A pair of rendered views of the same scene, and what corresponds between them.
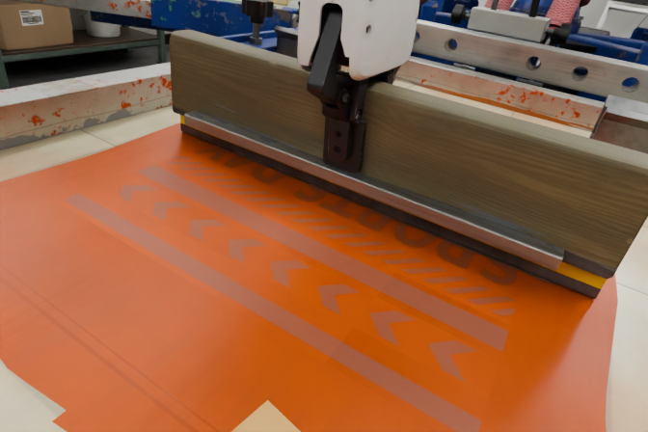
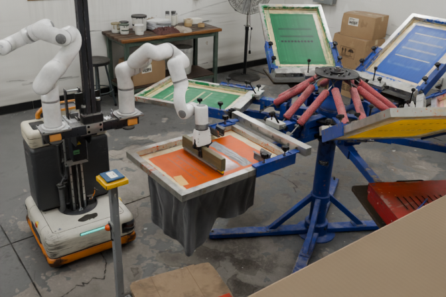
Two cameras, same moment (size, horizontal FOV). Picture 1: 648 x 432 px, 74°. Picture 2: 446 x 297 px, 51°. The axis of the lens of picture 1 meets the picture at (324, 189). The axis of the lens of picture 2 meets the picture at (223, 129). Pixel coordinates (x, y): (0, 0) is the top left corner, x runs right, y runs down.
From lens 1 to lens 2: 2.39 m
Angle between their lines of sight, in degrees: 22
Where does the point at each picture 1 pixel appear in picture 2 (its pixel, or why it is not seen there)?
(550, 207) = (216, 163)
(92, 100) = (170, 144)
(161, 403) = (172, 174)
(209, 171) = (185, 156)
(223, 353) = (178, 172)
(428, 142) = (206, 154)
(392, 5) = (202, 138)
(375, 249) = (200, 167)
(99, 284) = (169, 166)
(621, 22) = not seen: outside the picture
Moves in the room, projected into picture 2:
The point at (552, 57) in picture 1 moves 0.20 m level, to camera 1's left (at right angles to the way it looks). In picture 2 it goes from (275, 135) to (245, 128)
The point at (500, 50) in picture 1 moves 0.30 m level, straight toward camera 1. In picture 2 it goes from (267, 132) to (234, 146)
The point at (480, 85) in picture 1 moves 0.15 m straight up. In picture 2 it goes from (257, 140) to (259, 118)
